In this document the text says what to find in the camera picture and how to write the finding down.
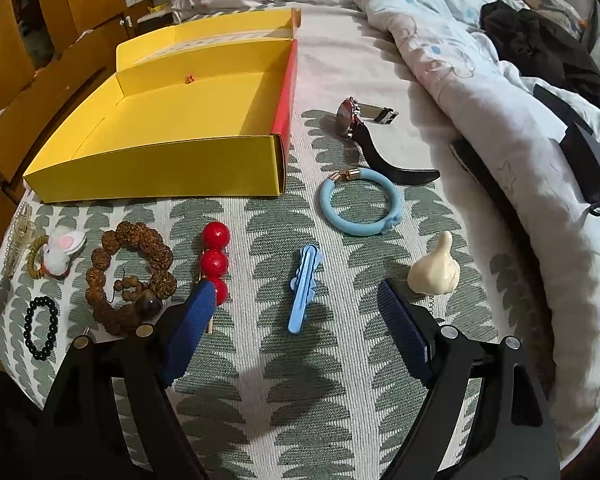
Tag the light blue hair clip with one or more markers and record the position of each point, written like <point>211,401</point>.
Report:
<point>302,290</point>

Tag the cream garlic hair clip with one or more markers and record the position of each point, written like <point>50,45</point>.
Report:
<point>432,272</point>

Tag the black clothing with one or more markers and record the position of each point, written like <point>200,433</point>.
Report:
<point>535,45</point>

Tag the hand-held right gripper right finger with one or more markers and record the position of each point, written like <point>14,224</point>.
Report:
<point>405,325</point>

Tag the red ball hair clip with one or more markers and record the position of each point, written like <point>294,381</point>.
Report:
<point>214,262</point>

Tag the pearl hair clip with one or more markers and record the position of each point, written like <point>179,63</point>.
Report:
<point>17,245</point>

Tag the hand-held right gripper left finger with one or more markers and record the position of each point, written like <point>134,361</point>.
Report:
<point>192,325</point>

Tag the printed cushion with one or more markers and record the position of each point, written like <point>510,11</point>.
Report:
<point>550,0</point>

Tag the yellow cardboard box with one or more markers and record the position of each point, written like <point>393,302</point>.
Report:
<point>155,170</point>

